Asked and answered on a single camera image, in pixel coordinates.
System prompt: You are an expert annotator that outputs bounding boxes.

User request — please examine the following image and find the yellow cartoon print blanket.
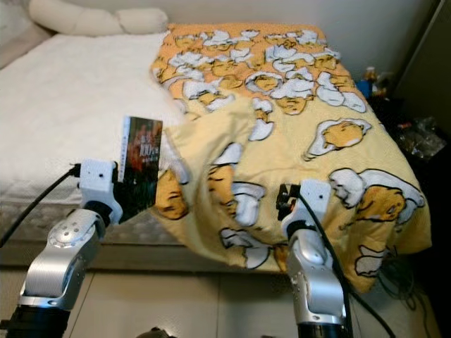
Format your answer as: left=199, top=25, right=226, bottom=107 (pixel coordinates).
left=152, top=23, right=433, bottom=293

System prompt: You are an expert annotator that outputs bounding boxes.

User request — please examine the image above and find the dark cover book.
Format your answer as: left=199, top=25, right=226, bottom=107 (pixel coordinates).
left=120, top=115, right=163, bottom=223

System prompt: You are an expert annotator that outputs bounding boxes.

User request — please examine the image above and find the grey bed base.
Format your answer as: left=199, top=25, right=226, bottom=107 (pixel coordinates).
left=0, top=243, right=226, bottom=270

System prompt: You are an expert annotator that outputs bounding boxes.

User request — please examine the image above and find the small blue bottle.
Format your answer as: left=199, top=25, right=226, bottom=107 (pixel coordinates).
left=358, top=77, right=373, bottom=98

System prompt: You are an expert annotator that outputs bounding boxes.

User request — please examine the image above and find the clear crumpled plastic bag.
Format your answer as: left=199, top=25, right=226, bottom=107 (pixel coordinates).
left=398, top=116, right=446, bottom=161

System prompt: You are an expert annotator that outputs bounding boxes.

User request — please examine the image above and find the dark robot leg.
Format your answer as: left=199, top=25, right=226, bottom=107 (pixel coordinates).
left=144, top=327, right=178, bottom=338

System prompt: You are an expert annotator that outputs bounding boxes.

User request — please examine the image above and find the dark grey cabinet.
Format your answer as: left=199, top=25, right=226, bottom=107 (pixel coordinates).
left=395, top=0, right=451, bottom=113

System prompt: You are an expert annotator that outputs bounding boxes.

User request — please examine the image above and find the white quilted mattress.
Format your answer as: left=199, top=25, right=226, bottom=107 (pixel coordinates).
left=0, top=32, right=187, bottom=247

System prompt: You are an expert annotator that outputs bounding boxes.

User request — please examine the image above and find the cream long bolster pillow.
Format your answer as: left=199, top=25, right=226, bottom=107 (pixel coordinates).
left=28, top=0, right=168, bottom=37

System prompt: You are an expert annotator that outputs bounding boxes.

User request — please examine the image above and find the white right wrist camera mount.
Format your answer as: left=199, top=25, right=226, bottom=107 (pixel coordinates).
left=296, top=180, right=332, bottom=226

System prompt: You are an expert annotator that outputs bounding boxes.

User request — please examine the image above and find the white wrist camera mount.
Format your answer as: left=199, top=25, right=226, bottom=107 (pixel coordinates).
left=296, top=180, right=332, bottom=226
left=79, top=160, right=122, bottom=212

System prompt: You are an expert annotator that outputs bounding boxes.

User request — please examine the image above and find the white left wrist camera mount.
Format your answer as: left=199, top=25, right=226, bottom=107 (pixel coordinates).
left=79, top=160, right=122, bottom=212

